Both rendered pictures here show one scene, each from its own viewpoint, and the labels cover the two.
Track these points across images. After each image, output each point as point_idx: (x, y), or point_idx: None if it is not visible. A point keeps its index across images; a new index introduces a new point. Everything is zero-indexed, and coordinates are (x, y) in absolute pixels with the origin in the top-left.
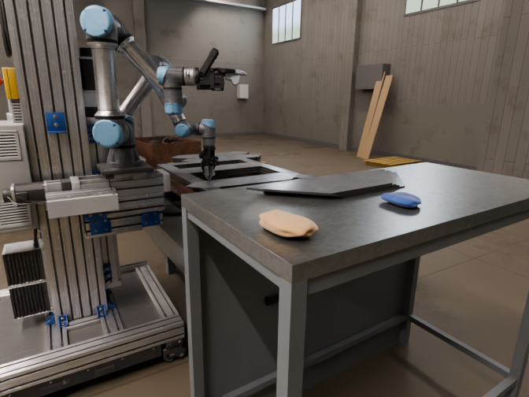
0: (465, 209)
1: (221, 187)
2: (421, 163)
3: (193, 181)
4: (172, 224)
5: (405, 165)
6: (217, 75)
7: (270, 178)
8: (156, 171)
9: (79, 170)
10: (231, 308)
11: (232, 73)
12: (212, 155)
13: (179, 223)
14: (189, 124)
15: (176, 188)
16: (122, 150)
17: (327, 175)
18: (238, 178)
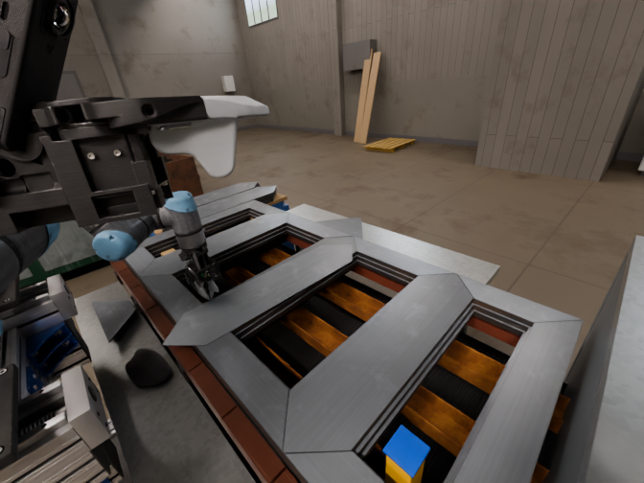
0: None
1: (238, 328)
2: (639, 244)
3: (178, 312)
4: (151, 436)
5: (631, 262)
6: (100, 145)
7: (316, 265)
8: (58, 387)
9: None
10: None
11: (192, 122)
12: (205, 264)
13: (168, 422)
14: (130, 222)
15: (151, 321)
16: None
17: (597, 434)
18: (263, 277)
